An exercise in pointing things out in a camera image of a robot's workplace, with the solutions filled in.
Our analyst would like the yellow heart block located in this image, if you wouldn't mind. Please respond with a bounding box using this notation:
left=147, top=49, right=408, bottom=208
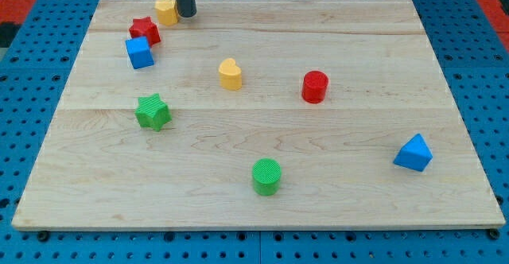
left=218, top=58, right=243, bottom=91

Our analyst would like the green cylinder block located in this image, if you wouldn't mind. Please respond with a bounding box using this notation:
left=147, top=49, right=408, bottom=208
left=251, top=158, right=282, bottom=196

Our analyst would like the light wooden board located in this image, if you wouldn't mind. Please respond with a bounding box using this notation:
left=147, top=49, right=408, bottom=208
left=12, top=0, right=506, bottom=231

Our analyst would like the red cylinder block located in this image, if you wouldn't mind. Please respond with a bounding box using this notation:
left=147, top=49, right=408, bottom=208
left=301, top=71, right=329, bottom=103

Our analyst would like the green star block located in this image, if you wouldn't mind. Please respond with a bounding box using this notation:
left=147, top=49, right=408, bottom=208
left=134, top=93, right=172, bottom=131

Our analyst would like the blue cube block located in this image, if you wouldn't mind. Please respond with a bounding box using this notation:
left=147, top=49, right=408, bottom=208
left=125, top=36, right=154, bottom=69

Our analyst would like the yellow hexagon block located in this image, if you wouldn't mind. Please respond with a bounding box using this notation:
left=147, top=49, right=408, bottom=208
left=154, top=0, right=179, bottom=26

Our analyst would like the red star block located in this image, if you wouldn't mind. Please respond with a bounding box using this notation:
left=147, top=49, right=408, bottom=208
left=129, top=17, right=161, bottom=47

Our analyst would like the blue triangle block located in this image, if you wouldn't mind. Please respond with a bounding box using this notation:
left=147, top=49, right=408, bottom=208
left=393, top=134, right=433, bottom=172

